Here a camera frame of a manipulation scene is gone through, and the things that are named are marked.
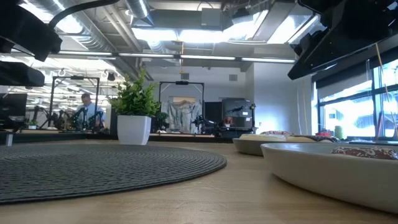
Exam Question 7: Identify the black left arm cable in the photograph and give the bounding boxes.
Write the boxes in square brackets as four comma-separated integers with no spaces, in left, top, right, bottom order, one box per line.
[48,0,121,29]

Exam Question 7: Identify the chocolate donut with coloured sprinkles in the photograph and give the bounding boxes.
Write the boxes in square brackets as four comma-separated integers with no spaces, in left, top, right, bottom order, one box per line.
[331,146,398,161]

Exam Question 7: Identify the grey shallow bowl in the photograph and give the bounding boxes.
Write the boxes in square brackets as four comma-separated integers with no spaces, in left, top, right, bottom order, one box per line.
[232,136,352,157]

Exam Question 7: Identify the black computer monitor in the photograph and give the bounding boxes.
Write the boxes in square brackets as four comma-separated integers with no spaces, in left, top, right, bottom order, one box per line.
[0,93,28,124]

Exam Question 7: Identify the white shallow bowl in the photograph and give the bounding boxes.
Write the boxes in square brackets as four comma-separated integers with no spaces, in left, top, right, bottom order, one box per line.
[260,142,398,215]

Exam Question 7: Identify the grey hanging shirt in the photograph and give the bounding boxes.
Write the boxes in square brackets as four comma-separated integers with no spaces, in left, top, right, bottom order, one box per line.
[161,96,203,134]

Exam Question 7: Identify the black rig frame with shirt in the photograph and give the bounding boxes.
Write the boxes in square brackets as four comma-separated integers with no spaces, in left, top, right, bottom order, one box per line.
[159,80,205,133]

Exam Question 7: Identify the black background rig frame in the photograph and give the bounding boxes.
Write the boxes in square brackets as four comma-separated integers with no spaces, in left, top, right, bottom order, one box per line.
[48,75,100,128]

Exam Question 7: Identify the pink iced donut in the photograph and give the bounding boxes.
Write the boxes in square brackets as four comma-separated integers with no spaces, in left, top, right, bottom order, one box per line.
[260,130,295,138]

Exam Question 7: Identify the green plant in white pot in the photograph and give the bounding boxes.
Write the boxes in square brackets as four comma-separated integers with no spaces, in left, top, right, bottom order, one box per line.
[110,70,161,146]

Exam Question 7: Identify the small dark background plant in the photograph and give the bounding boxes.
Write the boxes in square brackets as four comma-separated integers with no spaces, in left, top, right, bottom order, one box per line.
[154,111,170,131]

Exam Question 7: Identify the round grey woven placemat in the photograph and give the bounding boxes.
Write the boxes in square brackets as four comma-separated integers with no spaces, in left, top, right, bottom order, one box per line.
[0,143,228,205]

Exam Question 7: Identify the black aluminium table frame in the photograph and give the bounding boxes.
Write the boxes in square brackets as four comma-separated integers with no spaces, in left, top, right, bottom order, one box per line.
[0,130,234,144]

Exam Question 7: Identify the long linear ceiling light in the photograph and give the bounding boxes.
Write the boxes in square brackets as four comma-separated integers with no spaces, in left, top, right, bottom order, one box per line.
[57,49,296,64]

